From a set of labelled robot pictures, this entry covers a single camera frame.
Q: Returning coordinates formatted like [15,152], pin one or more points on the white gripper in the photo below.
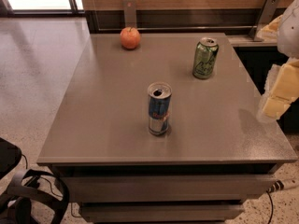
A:
[289,34]

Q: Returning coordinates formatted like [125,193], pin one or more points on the green soda can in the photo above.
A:
[205,57]

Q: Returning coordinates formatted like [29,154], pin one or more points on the blue silver energy drink can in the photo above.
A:
[159,101]

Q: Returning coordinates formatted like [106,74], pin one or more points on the white power strip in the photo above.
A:
[283,185]

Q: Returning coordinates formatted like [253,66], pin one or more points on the grey drawer cabinet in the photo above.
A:
[214,156]

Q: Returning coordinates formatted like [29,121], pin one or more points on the red orange apple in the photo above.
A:
[130,37]

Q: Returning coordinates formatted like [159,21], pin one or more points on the right metal bracket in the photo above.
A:
[265,16]

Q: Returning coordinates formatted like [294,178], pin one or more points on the metal bracket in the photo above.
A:
[265,16]
[129,12]

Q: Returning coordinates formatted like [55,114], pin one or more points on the left metal bracket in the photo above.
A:
[129,12]

